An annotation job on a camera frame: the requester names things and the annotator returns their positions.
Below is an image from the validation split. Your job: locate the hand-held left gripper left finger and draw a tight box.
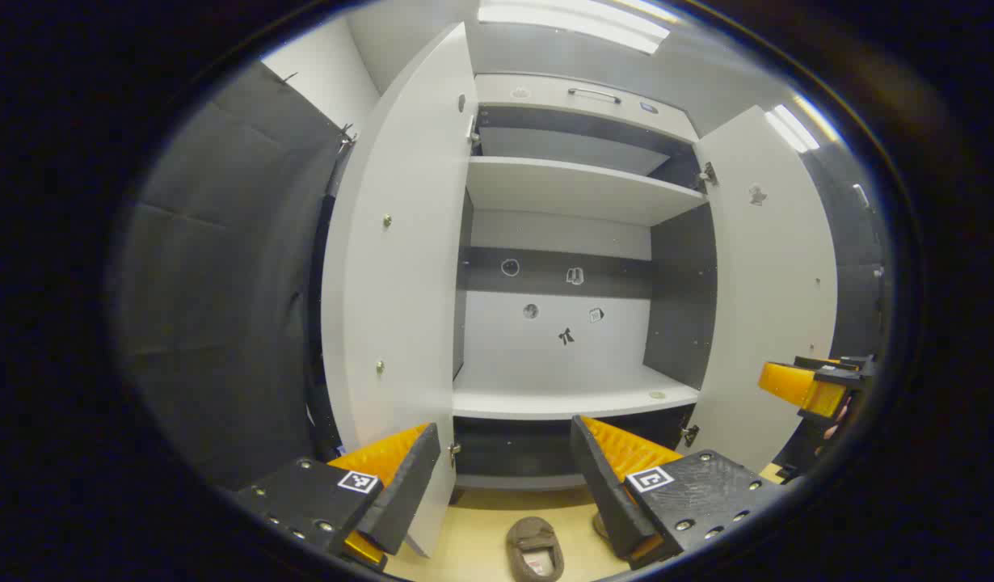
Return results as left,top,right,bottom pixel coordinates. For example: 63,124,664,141
237,422,441,571

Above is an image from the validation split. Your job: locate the ceiling light panel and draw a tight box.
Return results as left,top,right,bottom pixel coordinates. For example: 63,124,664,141
477,0,672,55
764,103,821,154

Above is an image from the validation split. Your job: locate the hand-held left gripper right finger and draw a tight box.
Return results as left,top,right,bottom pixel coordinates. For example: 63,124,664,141
570,415,789,567

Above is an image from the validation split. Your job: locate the white shoe cabinet door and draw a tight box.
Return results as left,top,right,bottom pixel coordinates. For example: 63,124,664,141
679,105,839,474
321,22,479,559

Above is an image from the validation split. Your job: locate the grey shoe cabinet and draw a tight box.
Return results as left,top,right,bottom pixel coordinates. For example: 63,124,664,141
453,73,718,491

